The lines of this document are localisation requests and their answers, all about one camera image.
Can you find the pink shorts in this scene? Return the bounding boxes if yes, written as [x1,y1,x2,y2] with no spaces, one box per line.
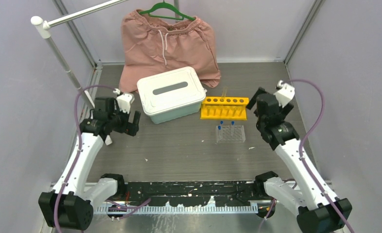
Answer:
[119,10,221,92]

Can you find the yellow test tube rack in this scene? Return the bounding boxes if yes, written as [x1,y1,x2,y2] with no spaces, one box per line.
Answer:
[200,97,249,121]

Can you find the green clothes hanger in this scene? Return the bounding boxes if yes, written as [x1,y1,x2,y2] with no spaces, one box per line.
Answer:
[139,0,196,21]

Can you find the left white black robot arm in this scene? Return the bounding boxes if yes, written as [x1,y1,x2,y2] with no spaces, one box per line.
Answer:
[38,93,141,231]

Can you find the clear well plate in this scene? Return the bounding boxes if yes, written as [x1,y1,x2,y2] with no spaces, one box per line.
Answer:
[215,125,245,143]

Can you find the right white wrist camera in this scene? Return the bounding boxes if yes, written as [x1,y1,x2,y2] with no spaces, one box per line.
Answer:
[273,80,295,107]

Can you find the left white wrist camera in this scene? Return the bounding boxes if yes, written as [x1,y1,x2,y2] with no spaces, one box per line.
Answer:
[113,88,135,114]

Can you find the white plastic tray lid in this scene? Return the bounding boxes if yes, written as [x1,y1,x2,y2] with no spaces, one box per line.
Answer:
[137,67,206,117]

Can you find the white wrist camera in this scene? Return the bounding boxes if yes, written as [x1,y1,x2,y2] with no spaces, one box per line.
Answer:
[113,88,135,114]
[273,80,295,107]

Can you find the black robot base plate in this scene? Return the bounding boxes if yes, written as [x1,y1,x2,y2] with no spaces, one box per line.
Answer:
[108,181,272,207]

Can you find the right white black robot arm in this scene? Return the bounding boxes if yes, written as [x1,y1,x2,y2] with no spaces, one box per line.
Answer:
[247,86,352,233]

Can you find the teal plastic bin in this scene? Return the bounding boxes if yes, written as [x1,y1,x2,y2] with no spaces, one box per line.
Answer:
[144,100,203,124]

